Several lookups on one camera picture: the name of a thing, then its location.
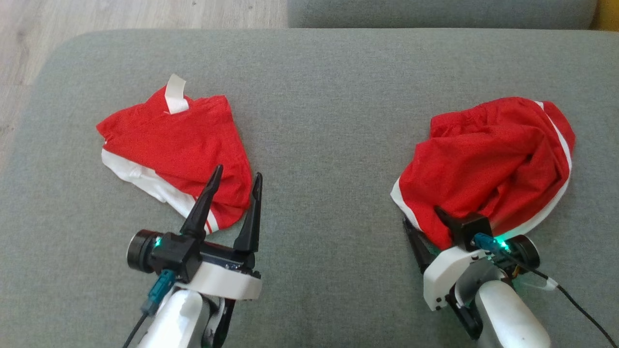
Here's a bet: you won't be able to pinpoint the black cylinder on right gripper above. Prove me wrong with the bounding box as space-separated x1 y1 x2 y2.
505 235 540 271

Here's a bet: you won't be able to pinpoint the grey sofa back cushion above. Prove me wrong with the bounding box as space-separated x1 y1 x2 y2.
288 0 599 29

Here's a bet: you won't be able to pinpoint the grey fabric sofa seat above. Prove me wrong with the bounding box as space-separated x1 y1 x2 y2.
0 28 619 348

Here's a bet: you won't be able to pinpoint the black cylinder on left gripper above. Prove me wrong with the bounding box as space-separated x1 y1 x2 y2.
127 230 160 274

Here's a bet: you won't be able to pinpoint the black cylinder on gripper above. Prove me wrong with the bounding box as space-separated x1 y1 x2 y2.
127 230 160 274
505 235 540 271

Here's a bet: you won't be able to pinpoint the yellow object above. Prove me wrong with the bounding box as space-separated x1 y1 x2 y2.
591 0 619 32

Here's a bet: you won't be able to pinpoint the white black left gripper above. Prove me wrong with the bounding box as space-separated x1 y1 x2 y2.
180 164 263 300

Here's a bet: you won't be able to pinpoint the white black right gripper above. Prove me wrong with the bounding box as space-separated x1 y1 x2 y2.
403 205 490 311

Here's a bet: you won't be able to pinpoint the red basketball jersey white undershirt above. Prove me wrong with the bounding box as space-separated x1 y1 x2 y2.
96 73 254 234

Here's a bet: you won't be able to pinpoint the red shorts with white trim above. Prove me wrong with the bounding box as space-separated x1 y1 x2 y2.
390 97 576 251

